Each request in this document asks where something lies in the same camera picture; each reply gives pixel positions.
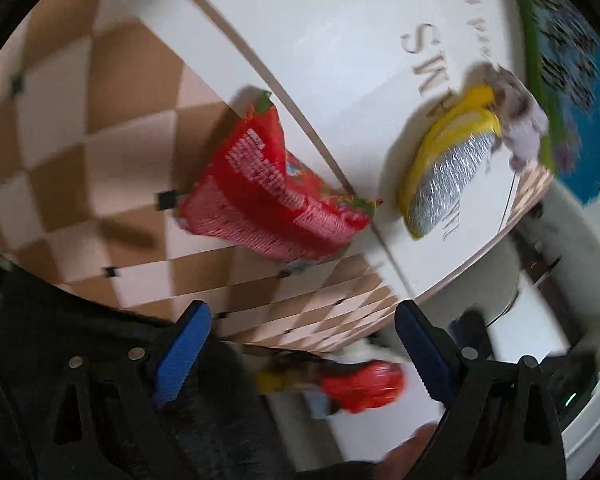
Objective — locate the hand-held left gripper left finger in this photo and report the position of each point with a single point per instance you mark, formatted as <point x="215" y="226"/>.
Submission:
<point x="182" y="355"/>

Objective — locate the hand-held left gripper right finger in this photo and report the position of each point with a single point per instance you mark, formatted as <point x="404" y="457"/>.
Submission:
<point x="425" y="355"/>

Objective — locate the yellow and silver snack packet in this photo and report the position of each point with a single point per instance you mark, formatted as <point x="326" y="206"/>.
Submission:
<point x="445" y="160"/>

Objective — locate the small red snack packet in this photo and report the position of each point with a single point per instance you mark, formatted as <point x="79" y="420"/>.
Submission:
<point x="367" y="385"/>

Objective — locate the dark cloth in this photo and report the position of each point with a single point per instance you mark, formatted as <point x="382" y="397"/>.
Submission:
<point x="55" y="330"/>

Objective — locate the checkered play mat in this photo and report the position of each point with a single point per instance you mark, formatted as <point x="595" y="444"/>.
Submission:
<point x="105" y="160"/>

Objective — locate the grey plush toy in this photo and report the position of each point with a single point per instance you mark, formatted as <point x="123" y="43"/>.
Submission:
<point x="522" y="115"/>

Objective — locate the white lettered mat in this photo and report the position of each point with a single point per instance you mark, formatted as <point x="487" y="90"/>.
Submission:
<point x="360" y="85"/>

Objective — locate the blue patterned cloth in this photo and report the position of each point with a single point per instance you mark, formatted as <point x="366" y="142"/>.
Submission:
<point x="575" y="85"/>

